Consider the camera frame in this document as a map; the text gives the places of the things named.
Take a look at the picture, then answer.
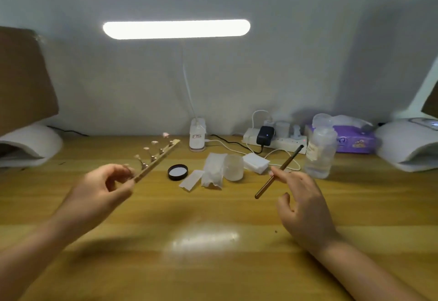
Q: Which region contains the person's left hand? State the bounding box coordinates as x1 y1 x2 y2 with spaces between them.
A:
56 164 137 240

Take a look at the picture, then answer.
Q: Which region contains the person's right hand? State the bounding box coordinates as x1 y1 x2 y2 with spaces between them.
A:
269 168 339 254

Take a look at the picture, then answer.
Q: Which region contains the gold nail brush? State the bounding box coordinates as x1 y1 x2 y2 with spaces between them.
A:
254 145 305 200

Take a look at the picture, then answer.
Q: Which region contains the gold nail tip display strip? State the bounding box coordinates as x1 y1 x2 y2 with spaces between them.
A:
133 139 181 184

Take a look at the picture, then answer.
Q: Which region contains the person's right forearm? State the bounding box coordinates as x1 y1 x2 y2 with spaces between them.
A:
310 232 430 301

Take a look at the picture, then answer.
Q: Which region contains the person's left forearm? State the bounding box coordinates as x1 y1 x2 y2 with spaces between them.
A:
0 208 83 301

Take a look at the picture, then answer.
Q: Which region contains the stack of white cotton pads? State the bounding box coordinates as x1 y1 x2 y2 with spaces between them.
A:
242 153 271 175

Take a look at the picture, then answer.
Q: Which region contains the black jar lid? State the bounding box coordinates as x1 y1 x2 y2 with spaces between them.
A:
167 164 189 181

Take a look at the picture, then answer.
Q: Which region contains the frosted glass jar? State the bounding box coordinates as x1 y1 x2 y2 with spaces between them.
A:
223 154 244 182

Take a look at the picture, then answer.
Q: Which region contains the white power strip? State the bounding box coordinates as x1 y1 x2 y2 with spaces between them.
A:
242 128 308 155

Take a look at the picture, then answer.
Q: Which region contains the clear plastic bottle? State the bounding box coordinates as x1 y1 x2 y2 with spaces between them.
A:
304 113 339 180

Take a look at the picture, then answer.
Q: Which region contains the flat white wipe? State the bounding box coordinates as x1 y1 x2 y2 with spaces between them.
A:
179 169 205 192

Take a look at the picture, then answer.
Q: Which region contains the black power adapter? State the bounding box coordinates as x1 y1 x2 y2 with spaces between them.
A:
257 125 275 147

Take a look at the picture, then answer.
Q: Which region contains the crumpled white tissue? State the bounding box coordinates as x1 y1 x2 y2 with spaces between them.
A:
201 152 228 190

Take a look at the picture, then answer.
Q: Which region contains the white lamp base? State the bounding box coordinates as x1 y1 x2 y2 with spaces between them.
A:
189 117 207 152

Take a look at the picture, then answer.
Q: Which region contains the purple tissue box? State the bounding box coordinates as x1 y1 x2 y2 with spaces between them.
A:
305 115 377 155

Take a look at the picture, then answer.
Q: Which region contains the white nail curing lamp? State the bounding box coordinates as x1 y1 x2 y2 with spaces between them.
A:
374 118 438 173
0 123 64 168

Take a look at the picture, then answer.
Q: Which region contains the white lamp neck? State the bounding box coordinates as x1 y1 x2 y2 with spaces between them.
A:
181 39 198 120

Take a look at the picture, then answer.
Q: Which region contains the brown cardboard sheet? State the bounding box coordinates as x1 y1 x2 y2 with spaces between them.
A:
0 26 59 137

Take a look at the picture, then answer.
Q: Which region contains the white led lamp bar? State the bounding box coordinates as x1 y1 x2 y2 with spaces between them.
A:
103 19 251 40

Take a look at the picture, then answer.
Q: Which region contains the white cable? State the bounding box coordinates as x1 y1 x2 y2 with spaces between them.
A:
205 110 302 172

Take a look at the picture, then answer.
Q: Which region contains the thin black cable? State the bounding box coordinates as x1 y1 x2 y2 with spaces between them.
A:
47 125 90 137

